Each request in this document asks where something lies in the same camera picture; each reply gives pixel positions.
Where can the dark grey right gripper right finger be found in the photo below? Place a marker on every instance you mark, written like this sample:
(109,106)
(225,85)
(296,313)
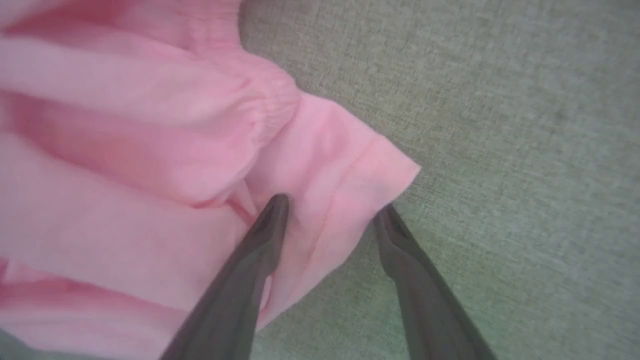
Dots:
(425,300)

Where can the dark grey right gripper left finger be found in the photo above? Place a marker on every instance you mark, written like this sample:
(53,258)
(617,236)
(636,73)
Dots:
(240,280)

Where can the pink garment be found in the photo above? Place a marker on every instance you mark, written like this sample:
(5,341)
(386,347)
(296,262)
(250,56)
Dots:
(125,150)

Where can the grey fabric sofa seat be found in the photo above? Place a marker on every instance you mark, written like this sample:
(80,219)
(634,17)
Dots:
(500,100)

